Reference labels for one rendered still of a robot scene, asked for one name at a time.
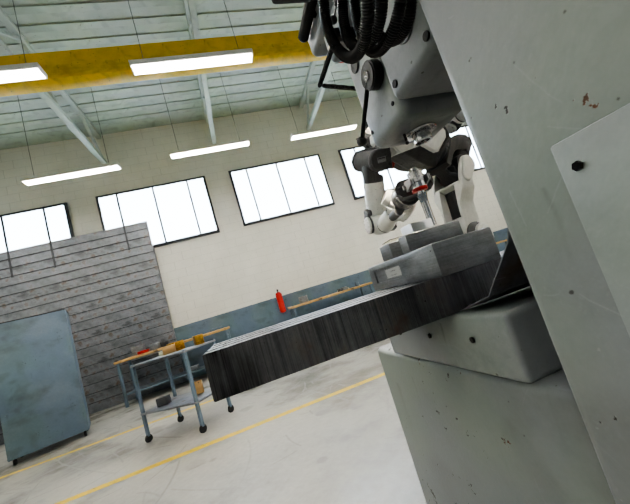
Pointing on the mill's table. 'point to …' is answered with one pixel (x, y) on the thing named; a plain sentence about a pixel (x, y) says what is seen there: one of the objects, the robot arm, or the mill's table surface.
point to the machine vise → (435, 255)
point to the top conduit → (307, 20)
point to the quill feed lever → (373, 75)
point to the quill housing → (401, 109)
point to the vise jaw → (391, 250)
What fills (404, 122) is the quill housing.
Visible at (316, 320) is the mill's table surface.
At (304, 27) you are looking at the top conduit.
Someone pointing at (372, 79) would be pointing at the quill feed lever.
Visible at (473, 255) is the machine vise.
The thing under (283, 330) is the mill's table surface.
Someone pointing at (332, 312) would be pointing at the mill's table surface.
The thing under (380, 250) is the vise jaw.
